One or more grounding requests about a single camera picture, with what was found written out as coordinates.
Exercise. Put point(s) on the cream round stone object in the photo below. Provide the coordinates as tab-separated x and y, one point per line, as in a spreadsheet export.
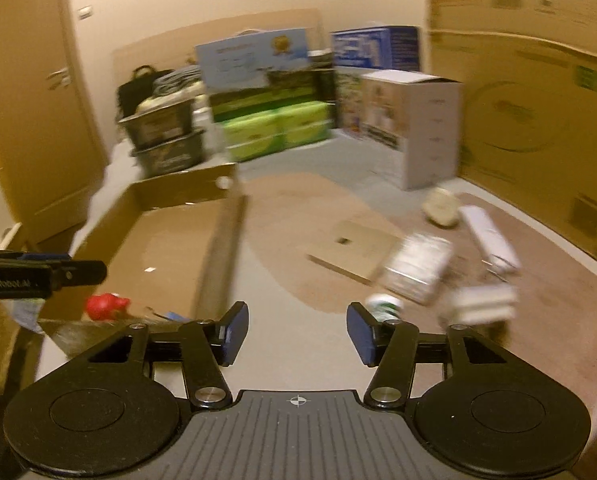
441	207

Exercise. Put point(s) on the white handle metal tool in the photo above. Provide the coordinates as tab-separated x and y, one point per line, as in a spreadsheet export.
496	250

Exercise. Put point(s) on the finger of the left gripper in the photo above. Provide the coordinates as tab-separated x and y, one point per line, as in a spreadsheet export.
74	273

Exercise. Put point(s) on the black handbag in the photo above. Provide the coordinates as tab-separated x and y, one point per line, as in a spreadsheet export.
138	88

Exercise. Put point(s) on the flat gold square box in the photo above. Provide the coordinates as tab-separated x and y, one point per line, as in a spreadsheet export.
355	251

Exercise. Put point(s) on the white product box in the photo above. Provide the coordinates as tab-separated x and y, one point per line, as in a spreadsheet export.
413	122

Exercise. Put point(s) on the white square lidded container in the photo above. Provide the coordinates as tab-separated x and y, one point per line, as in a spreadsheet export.
480	305

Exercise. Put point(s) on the green tissue pack left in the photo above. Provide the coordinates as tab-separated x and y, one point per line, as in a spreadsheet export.
253	136

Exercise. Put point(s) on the light blue cow milk box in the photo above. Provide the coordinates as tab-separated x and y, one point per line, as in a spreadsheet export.
258	70

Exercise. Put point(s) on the red small toy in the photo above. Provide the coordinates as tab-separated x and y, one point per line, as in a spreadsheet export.
106	307

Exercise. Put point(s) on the flat cardboard sheet behind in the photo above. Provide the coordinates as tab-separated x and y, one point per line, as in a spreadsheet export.
176	47

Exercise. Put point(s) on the large brown cardboard box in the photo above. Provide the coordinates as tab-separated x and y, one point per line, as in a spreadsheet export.
529	75

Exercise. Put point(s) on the clear box of floss picks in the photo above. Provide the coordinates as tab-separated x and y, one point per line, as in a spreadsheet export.
416	267

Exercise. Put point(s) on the folded grey cloth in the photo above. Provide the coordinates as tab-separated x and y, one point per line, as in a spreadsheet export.
176	80

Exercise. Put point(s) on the green tissue pack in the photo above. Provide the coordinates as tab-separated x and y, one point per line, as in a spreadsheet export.
253	136
305	123

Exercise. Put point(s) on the wooden door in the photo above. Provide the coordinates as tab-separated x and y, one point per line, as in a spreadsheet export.
52	158

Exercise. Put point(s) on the white green small bottle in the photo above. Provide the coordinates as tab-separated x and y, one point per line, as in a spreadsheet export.
384	307

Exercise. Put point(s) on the shallow open cardboard tray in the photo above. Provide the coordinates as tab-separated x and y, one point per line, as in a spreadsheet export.
170	245

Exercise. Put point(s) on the green tissue pack right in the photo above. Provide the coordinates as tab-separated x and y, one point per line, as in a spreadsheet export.
305	123

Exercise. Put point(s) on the blue milk carton box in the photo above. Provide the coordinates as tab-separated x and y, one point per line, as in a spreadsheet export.
395	47

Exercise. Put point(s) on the lower dark food tray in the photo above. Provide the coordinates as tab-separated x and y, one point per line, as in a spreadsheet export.
171	156

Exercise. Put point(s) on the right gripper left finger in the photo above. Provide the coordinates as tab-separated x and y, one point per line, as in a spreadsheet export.
206	347

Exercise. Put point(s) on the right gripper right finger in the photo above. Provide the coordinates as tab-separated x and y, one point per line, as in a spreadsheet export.
390	347

